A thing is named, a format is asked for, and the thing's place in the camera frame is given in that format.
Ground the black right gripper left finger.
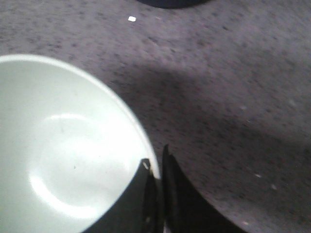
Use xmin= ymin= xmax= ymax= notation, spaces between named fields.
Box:
xmin=85 ymin=158 xmax=161 ymax=233

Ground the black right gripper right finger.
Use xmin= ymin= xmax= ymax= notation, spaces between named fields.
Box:
xmin=162 ymin=145 xmax=243 ymax=233

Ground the green bowl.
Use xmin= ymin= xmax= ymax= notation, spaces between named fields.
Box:
xmin=0 ymin=54 xmax=163 ymax=233

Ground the dark blue saucepan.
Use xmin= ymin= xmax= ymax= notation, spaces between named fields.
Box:
xmin=138 ymin=0 xmax=206 ymax=9

